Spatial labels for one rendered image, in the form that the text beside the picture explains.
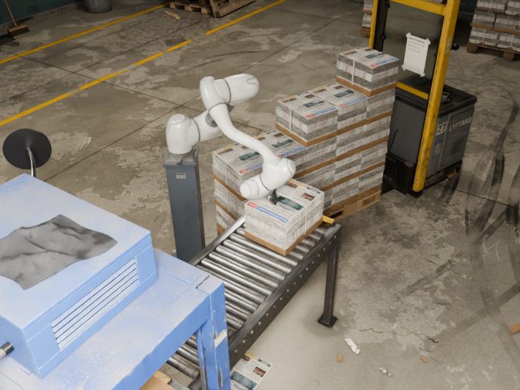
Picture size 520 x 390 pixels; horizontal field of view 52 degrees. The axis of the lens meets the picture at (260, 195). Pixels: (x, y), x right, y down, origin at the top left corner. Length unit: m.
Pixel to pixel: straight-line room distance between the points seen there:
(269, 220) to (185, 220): 0.94
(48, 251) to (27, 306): 0.18
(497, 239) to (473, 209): 0.41
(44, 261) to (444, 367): 2.64
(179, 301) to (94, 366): 0.31
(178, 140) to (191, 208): 0.51
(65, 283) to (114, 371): 0.27
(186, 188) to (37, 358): 2.14
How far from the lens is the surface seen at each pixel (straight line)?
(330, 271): 3.36
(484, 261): 4.42
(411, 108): 4.81
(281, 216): 2.84
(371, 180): 4.59
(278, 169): 2.53
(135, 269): 1.65
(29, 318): 1.46
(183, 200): 3.54
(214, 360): 1.92
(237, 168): 3.62
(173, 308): 1.66
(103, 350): 1.60
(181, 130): 3.29
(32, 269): 1.57
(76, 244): 1.60
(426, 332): 3.77
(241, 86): 2.84
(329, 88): 4.21
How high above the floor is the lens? 2.74
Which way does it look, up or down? 35 degrees down
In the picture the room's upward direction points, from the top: 1 degrees counter-clockwise
